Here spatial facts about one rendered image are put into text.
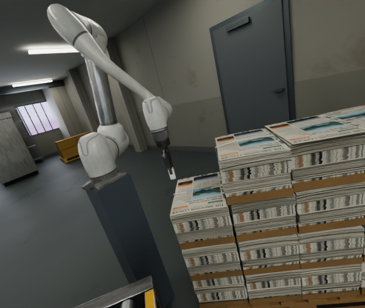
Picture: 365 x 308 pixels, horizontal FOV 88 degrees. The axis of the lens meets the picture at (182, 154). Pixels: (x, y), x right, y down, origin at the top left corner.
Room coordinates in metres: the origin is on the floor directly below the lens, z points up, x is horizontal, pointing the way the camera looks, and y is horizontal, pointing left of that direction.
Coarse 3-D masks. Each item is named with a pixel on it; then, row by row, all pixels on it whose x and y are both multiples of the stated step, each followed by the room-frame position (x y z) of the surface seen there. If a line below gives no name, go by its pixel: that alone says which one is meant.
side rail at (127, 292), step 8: (144, 280) 0.50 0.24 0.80; (152, 280) 0.50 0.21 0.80; (120, 288) 0.50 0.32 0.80; (128, 288) 0.49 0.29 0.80; (136, 288) 0.48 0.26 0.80; (144, 288) 0.47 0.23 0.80; (152, 288) 0.47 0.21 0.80; (104, 296) 0.48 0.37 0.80; (112, 296) 0.48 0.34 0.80; (120, 296) 0.47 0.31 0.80; (128, 296) 0.46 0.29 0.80; (136, 296) 0.46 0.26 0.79; (144, 296) 0.46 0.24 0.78; (160, 296) 0.52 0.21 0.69; (88, 304) 0.47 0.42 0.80; (96, 304) 0.46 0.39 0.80; (104, 304) 0.46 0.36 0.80; (112, 304) 0.45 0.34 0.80; (120, 304) 0.45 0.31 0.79; (136, 304) 0.46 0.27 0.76; (144, 304) 0.46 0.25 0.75; (160, 304) 0.47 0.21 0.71
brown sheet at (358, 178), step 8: (344, 176) 0.67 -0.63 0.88; (352, 176) 0.67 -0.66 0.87; (360, 176) 0.66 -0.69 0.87; (296, 184) 0.71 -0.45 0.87; (304, 184) 0.70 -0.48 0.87; (312, 184) 0.70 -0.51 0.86; (320, 184) 0.69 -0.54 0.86; (328, 184) 0.69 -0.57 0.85; (336, 184) 0.68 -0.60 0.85; (344, 184) 0.68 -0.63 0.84
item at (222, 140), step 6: (240, 132) 1.07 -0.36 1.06; (246, 132) 1.04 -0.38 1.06; (252, 132) 1.01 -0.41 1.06; (258, 132) 0.99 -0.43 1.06; (264, 132) 0.96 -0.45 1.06; (216, 138) 1.07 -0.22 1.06; (222, 138) 1.04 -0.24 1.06; (228, 138) 1.01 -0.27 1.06; (234, 138) 0.99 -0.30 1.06; (240, 138) 0.96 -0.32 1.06; (216, 144) 0.97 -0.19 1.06
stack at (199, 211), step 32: (192, 192) 0.95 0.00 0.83; (224, 192) 0.87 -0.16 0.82; (320, 192) 0.69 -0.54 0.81; (352, 192) 0.67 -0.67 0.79; (192, 224) 0.78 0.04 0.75; (224, 224) 0.75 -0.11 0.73; (256, 224) 0.74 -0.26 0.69; (288, 224) 0.71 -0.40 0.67; (192, 256) 0.79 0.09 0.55; (224, 256) 0.76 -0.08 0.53; (256, 256) 0.74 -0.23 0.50; (288, 256) 0.72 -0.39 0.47; (320, 256) 0.69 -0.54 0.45; (352, 256) 0.67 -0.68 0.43; (224, 288) 0.78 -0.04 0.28; (256, 288) 0.75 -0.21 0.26; (288, 288) 0.72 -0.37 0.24; (320, 288) 0.69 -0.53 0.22; (352, 288) 0.67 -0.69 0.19
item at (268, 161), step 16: (256, 144) 0.81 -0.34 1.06; (272, 144) 0.77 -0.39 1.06; (224, 160) 0.74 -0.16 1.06; (240, 160) 0.73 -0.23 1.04; (256, 160) 0.71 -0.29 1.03; (272, 160) 0.70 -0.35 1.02; (288, 160) 0.69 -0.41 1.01; (224, 176) 0.75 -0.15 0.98; (240, 176) 0.73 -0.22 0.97; (256, 176) 0.72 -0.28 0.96; (272, 176) 0.71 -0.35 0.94; (288, 176) 0.70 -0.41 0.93; (240, 192) 0.73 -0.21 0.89; (256, 192) 0.72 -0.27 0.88
